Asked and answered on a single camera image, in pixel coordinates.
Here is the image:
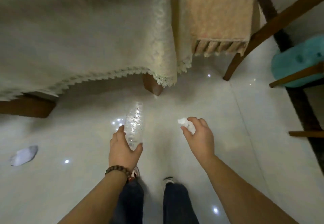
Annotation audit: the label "dining table with cream tablecloth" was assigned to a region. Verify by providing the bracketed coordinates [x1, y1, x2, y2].
[0, 0, 193, 103]

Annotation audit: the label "white tissue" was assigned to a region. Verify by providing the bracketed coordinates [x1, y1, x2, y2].
[177, 117, 196, 135]

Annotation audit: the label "person's left hand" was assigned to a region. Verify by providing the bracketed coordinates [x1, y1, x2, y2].
[109, 124, 143, 172]

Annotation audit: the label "teal seat cushion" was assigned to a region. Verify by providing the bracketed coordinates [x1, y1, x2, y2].
[271, 35, 324, 88]

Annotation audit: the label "clear plastic bottle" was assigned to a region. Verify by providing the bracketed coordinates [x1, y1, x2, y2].
[124, 101, 144, 151]

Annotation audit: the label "brown bead bracelet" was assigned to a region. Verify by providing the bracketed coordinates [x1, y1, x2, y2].
[105, 165, 132, 181]

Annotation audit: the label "brown wooden rail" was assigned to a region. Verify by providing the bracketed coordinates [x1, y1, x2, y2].
[288, 130, 324, 138]

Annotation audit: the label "person's left sneaker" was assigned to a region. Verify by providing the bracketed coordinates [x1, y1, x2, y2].
[130, 165, 141, 181]

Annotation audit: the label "person's right forearm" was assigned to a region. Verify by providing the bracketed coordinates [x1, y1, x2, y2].
[202, 155, 299, 224]

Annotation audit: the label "person's left forearm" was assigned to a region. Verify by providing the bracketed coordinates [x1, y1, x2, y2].
[57, 170, 130, 224]

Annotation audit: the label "wooden chair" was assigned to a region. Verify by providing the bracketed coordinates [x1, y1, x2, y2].
[222, 0, 324, 81]

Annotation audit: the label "white wrapper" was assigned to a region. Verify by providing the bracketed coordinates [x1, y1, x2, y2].
[10, 145, 38, 167]

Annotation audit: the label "blue jeans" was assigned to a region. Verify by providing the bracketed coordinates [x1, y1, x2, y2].
[115, 180, 200, 224]

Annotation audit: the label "person's right hand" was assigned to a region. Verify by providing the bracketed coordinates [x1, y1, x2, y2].
[180, 117, 216, 162]

